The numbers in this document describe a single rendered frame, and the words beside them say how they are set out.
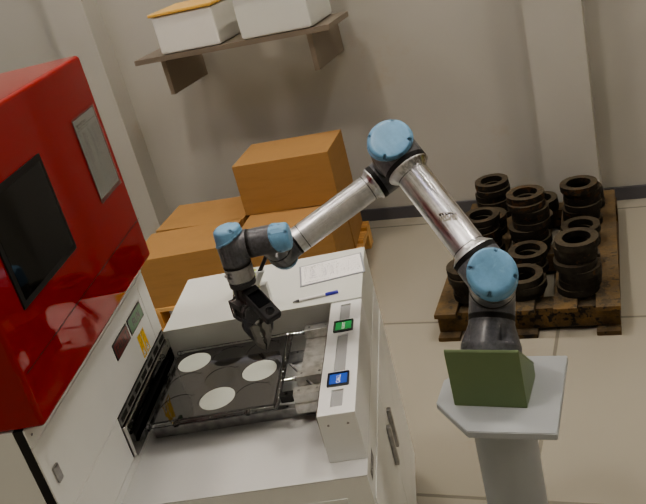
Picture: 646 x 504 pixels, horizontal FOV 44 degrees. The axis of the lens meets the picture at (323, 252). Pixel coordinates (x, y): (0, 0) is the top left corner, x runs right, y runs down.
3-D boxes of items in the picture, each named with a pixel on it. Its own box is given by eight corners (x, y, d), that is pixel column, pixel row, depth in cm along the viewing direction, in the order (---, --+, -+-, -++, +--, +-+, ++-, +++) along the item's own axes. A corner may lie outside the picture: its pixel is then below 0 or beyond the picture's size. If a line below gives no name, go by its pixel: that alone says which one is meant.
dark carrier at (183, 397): (150, 425, 215) (149, 423, 215) (179, 355, 246) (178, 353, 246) (274, 405, 209) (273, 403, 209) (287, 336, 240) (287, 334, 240)
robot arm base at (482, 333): (529, 359, 203) (529, 321, 205) (512, 349, 190) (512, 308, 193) (471, 359, 210) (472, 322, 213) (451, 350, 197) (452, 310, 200)
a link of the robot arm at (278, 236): (294, 229, 213) (254, 237, 215) (284, 216, 202) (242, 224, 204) (298, 257, 211) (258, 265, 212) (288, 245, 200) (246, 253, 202)
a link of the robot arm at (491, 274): (527, 291, 197) (400, 129, 215) (530, 276, 182) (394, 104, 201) (487, 319, 197) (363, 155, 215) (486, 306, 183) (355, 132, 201)
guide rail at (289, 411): (156, 438, 222) (153, 429, 221) (158, 433, 224) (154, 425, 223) (332, 411, 214) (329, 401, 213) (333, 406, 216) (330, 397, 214)
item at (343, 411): (329, 463, 195) (315, 417, 189) (341, 343, 244) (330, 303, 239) (367, 458, 193) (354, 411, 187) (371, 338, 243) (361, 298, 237)
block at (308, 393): (295, 403, 210) (292, 394, 209) (296, 396, 213) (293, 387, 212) (324, 399, 209) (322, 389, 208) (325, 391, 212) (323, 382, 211)
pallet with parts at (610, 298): (627, 211, 462) (620, 137, 444) (623, 338, 353) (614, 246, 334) (476, 223, 496) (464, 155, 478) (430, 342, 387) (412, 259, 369)
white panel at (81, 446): (81, 574, 180) (12, 433, 164) (170, 371, 254) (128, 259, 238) (94, 573, 180) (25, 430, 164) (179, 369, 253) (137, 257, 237)
